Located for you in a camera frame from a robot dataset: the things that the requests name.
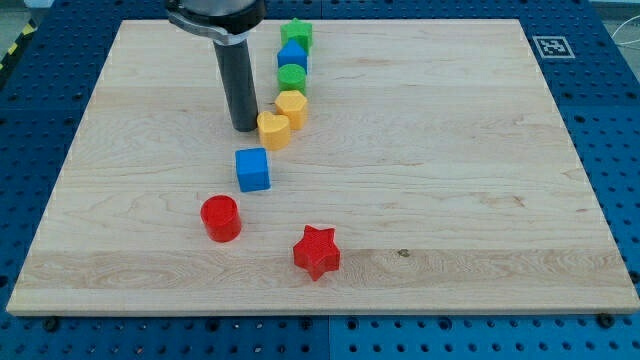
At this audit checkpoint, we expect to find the blue cube block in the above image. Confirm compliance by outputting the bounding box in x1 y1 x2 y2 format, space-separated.
235 148 271 192

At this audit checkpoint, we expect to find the yellow heart block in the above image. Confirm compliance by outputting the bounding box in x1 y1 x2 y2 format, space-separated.
257 111 291 151

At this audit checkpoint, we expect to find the red star block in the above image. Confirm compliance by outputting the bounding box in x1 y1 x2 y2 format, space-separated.
293 225 341 281

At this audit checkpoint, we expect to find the yellow hexagon block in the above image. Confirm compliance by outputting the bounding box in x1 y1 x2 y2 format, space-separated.
275 90 308 130

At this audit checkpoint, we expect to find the red cylinder block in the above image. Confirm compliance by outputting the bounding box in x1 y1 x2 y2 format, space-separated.
200 195 242 243

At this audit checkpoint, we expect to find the green cylinder block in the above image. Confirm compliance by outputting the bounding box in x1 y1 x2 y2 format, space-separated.
277 64 307 95

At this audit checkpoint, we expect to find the wooden board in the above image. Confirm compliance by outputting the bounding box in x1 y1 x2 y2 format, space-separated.
7 19 639 316

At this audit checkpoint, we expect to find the blue pentagon block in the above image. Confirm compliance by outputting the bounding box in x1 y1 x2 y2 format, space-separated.
277 40 308 73

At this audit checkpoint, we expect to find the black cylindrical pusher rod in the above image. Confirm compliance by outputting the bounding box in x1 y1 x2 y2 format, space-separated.
214 40 258 132

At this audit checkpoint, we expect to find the green star block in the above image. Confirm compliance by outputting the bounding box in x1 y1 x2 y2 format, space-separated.
280 18 313 53

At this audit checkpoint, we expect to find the white fiducial marker tag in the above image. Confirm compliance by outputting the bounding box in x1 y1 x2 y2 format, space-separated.
532 36 575 59

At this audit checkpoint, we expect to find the white cable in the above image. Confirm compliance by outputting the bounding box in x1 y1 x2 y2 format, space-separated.
610 14 640 49

